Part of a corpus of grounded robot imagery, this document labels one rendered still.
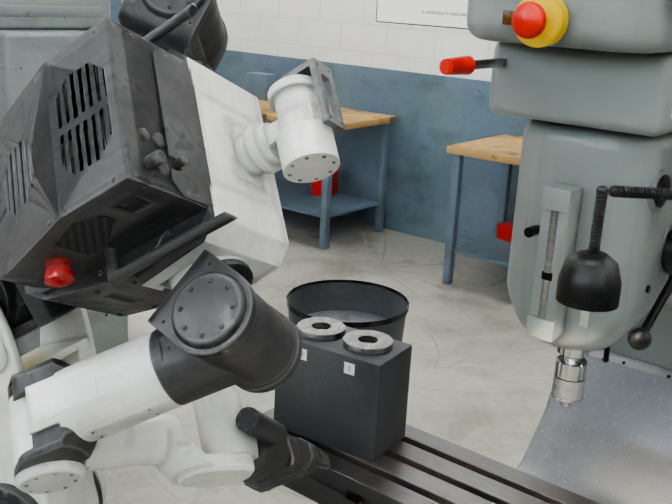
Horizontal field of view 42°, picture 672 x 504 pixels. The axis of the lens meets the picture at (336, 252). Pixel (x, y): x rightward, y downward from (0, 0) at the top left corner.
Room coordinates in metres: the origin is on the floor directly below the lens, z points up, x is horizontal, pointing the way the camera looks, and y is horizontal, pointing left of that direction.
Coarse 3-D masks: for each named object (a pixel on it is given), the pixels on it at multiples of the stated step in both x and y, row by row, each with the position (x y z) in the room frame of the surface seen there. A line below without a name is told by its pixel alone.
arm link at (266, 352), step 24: (264, 312) 0.86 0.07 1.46; (264, 336) 0.85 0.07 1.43; (288, 336) 0.90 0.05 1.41; (168, 360) 0.86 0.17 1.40; (192, 360) 0.85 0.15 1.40; (216, 360) 0.82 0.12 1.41; (240, 360) 0.83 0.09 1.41; (264, 360) 0.86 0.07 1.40; (288, 360) 0.89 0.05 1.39; (168, 384) 0.85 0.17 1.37; (192, 384) 0.85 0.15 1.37; (216, 384) 0.86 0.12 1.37
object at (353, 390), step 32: (320, 320) 1.53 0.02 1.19; (320, 352) 1.43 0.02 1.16; (352, 352) 1.42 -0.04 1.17; (384, 352) 1.42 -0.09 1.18; (288, 384) 1.47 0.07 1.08; (320, 384) 1.43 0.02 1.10; (352, 384) 1.40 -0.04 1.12; (384, 384) 1.39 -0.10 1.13; (288, 416) 1.47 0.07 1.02; (320, 416) 1.43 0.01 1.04; (352, 416) 1.39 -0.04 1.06; (384, 416) 1.39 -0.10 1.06; (352, 448) 1.39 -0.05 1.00; (384, 448) 1.40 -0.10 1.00
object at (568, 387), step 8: (560, 368) 1.20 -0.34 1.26; (560, 376) 1.20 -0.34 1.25; (568, 376) 1.19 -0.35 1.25; (576, 376) 1.19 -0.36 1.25; (584, 376) 1.20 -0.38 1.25; (552, 384) 1.22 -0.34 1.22; (560, 384) 1.20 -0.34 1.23; (568, 384) 1.19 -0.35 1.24; (576, 384) 1.19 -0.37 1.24; (584, 384) 1.20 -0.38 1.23; (552, 392) 1.21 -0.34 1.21; (560, 392) 1.19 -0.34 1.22; (568, 392) 1.19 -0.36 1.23; (576, 392) 1.19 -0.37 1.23; (560, 400) 1.19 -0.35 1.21; (568, 400) 1.19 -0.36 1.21; (576, 400) 1.19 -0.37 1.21
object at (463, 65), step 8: (464, 56) 1.10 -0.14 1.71; (440, 64) 1.07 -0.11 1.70; (448, 64) 1.06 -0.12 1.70; (456, 64) 1.07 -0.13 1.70; (464, 64) 1.08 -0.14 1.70; (472, 64) 1.09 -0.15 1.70; (480, 64) 1.12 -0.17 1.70; (488, 64) 1.14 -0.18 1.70; (496, 64) 1.15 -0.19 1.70; (504, 64) 1.17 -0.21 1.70; (448, 72) 1.07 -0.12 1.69; (456, 72) 1.07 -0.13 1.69; (464, 72) 1.09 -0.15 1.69; (472, 72) 1.10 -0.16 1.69
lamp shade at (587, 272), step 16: (576, 256) 0.97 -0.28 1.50; (592, 256) 0.96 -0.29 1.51; (608, 256) 0.96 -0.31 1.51; (560, 272) 0.97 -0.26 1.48; (576, 272) 0.95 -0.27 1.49; (592, 272) 0.94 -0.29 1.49; (608, 272) 0.94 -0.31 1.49; (560, 288) 0.96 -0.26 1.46; (576, 288) 0.94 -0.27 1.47; (592, 288) 0.94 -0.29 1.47; (608, 288) 0.94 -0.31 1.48; (576, 304) 0.94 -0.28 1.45; (592, 304) 0.94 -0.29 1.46; (608, 304) 0.94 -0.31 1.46
